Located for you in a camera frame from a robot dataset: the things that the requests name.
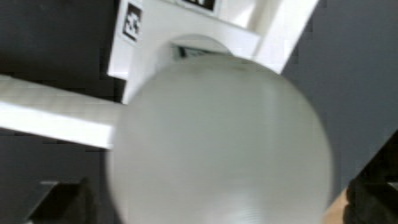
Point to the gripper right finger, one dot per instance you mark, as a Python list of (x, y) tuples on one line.
[(372, 192)]

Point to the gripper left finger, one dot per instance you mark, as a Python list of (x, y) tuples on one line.
[(61, 204)]

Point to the white lamp bulb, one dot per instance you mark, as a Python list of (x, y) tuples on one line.
[(221, 158)]

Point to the white lamp base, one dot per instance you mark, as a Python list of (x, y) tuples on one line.
[(246, 27)]

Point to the white front fence rail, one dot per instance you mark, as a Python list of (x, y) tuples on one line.
[(56, 113)]

